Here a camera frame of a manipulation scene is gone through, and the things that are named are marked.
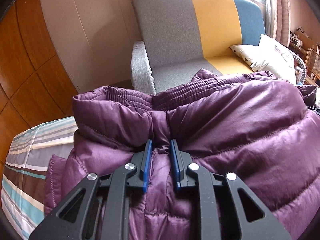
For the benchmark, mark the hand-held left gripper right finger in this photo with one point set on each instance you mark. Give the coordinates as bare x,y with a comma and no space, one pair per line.
175,162

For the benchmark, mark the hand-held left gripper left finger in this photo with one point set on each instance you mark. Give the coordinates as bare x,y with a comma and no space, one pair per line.
147,160

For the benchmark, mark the purple puffer jacket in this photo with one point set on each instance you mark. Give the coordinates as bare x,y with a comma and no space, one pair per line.
237,120

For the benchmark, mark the bed with striped sheet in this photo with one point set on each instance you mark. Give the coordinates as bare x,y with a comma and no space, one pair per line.
25,192

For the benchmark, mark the grey yellow blue sofa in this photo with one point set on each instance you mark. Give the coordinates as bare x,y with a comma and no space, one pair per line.
170,35

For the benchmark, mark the white printed pillow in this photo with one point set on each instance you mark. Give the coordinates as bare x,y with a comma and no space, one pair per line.
270,55

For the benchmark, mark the wooden wardrobe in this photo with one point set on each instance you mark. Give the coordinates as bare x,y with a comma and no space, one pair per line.
25,67

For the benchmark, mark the rattan chair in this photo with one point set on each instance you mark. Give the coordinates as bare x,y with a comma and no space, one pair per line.
315,62

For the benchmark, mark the cluttered wooden desk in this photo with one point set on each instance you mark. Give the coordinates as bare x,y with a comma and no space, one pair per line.
303,41

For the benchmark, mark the pink striped curtain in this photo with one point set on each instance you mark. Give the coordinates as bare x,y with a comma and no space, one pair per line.
280,12

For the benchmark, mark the grey mesh crib rail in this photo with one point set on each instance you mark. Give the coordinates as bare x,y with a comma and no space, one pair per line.
300,66

